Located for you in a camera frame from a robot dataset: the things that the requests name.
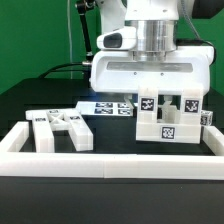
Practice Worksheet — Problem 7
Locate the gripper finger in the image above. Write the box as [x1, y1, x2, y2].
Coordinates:
[124, 93, 137, 109]
[163, 95, 181, 109]

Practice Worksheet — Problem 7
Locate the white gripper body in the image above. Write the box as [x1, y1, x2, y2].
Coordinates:
[90, 25, 214, 95]

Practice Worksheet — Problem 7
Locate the white chair seat block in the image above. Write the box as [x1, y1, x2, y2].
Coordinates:
[135, 101, 203, 145]

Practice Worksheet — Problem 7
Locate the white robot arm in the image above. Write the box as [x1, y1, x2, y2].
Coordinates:
[90, 0, 216, 113]

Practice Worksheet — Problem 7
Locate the white tag marker sheet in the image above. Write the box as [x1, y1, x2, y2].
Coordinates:
[76, 101, 134, 117]

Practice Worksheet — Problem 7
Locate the white tagged cube far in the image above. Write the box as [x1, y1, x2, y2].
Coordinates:
[201, 110, 213, 126]

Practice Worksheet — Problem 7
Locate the black cable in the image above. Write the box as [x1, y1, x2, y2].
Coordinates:
[38, 61, 96, 80]

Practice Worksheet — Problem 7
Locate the white hanging cable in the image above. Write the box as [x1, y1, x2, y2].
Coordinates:
[66, 0, 74, 80]

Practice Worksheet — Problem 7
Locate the white chair back frame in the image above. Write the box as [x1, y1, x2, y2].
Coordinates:
[26, 109, 93, 153]

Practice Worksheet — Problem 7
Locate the white U-shaped fence frame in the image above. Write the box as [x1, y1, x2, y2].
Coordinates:
[0, 122, 224, 180]

